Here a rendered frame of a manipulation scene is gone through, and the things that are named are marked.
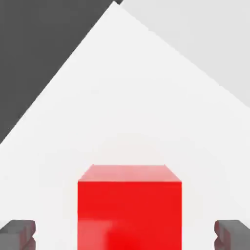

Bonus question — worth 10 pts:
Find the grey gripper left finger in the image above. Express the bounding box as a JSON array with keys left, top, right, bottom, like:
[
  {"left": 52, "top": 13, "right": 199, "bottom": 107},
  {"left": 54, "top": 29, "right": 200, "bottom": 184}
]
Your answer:
[{"left": 0, "top": 219, "right": 37, "bottom": 250}]

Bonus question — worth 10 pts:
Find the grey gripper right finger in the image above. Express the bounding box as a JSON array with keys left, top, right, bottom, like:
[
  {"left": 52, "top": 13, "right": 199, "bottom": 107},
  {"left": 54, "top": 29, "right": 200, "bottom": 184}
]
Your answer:
[{"left": 214, "top": 219, "right": 250, "bottom": 250}]

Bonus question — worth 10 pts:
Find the small red cube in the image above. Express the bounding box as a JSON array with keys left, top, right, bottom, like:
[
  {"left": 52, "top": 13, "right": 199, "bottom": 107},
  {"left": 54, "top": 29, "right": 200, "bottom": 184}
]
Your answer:
[{"left": 77, "top": 164, "right": 183, "bottom": 250}]

